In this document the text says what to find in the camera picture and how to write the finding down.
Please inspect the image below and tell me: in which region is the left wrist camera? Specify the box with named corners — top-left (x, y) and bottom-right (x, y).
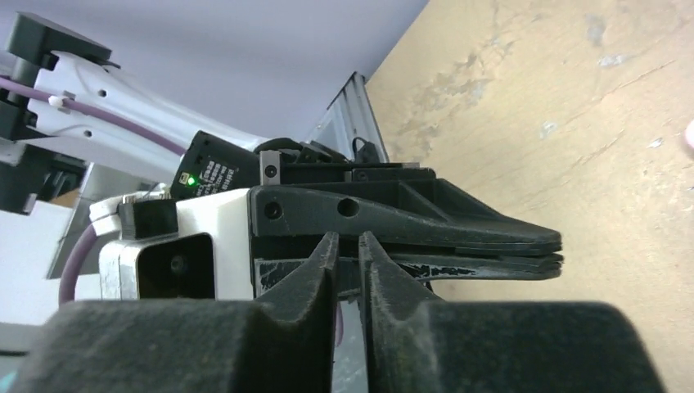
top-left (90, 188), bottom-right (255, 300)

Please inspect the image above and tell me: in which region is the aluminium frame rail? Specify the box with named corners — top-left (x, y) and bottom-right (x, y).
top-left (307, 72), bottom-right (389, 162)

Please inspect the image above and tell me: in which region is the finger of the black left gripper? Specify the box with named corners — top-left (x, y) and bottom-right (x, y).
top-left (253, 253), bottom-right (563, 296)

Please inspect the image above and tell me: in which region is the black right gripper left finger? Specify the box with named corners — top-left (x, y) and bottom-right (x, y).
top-left (11, 233), bottom-right (339, 392)

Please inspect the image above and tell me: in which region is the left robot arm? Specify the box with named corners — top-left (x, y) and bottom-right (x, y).
top-left (1, 12), bottom-right (562, 303)

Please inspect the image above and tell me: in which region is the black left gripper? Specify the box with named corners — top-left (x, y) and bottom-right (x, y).
top-left (249, 137), bottom-right (561, 256)

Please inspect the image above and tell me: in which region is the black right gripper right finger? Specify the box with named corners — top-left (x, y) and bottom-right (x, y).
top-left (358, 233), bottom-right (665, 392)

